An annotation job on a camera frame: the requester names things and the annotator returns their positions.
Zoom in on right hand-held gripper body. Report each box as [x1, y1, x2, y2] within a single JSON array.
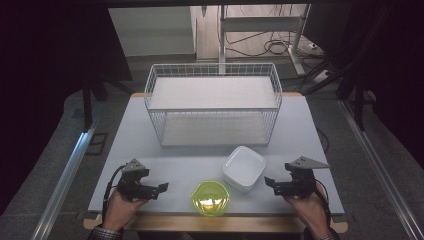
[[282, 155, 331, 199]]

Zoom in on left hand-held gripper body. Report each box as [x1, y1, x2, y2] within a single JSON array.
[[116, 158, 160, 202]]

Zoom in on white square container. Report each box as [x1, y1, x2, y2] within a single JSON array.
[[221, 145, 267, 194]]

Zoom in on green transparent bowl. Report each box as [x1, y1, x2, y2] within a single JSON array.
[[189, 179, 231, 218]]

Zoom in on white wire shelf rack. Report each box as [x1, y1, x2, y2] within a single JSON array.
[[143, 62, 284, 149]]

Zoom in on person's left hand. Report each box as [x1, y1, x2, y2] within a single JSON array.
[[103, 188, 148, 233]]

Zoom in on person's right hand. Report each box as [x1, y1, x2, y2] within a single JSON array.
[[283, 184, 330, 240]]

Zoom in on black metal stand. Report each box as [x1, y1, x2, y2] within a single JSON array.
[[80, 71, 136, 132], [299, 6, 394, 132]]

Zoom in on white power strip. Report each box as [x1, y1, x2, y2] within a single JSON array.
[[312, 69, 332, 85]]

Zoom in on dark curtain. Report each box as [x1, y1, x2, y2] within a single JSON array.
[[304, 0, 424, 171], [0, 0, 134, 216]]

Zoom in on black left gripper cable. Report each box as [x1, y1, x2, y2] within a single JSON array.
[[101, 165, 127, 223]]

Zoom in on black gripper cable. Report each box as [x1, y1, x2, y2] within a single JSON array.
[[313, 179, 333, 228], [101, 165, 127, 223]]

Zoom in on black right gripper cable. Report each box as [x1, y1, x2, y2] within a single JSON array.
[[313, 179, 333, 228]]

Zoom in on thin black cable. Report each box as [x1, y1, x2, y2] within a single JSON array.
[[315, 127, 331, 155]]

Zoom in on aluminium rail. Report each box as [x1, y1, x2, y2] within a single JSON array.
[[30, 99, 105, 240], [337, 99, 424, 240]]

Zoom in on black floor cables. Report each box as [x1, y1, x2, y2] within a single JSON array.
[[225, 30, 303, 58]]

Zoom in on white metal desk frame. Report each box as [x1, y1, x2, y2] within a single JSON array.
[[217, 3, 312, 77]]

